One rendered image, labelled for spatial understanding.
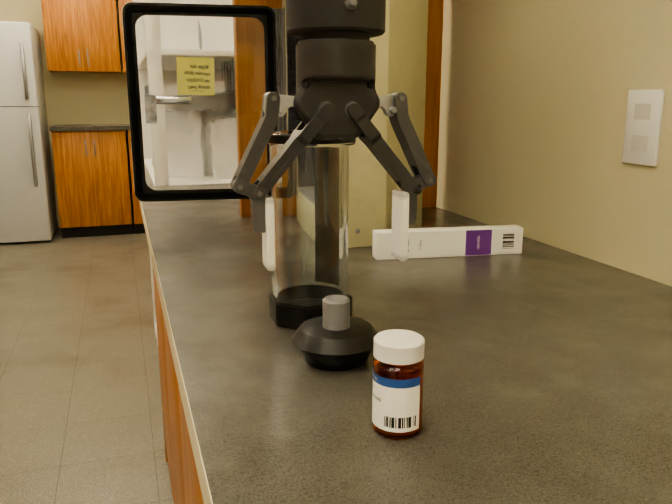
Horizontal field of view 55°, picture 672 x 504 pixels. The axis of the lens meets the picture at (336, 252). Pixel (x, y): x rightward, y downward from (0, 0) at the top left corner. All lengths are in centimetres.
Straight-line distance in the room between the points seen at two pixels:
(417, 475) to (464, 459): 4
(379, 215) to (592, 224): 37
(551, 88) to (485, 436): 88
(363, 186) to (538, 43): 45
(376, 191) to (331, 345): 58
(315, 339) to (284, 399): 7
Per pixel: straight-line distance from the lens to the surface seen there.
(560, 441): 56
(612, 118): 118
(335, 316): 65
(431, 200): 165
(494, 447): 54
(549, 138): 131
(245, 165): 61
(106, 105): 665
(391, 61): 119
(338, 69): 60
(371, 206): 118
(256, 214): 62
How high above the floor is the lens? 120
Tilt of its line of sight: 13 degrees down
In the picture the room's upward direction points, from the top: straight up
